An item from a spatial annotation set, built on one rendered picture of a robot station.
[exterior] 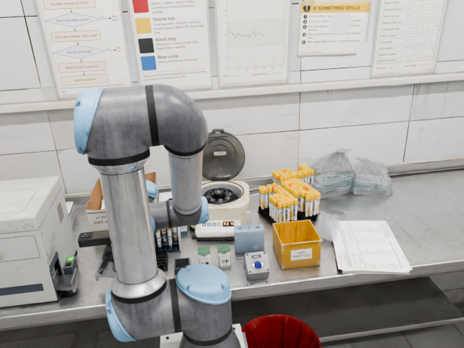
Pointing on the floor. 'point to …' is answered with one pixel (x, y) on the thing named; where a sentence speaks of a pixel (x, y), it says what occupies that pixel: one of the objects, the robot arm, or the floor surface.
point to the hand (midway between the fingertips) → (96, 275)
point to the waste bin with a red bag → (279, 333)
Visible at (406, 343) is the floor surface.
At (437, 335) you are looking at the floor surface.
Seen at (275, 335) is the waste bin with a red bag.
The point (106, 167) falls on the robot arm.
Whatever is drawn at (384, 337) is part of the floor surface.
